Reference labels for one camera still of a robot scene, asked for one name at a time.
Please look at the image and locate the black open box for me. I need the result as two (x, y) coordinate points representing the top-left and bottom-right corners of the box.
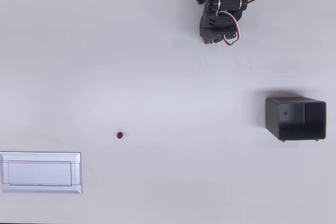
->
(265, 97), (327, 143)

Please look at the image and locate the red white gripper cable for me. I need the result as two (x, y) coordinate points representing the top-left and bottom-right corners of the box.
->
(216, 10), (242, 46)

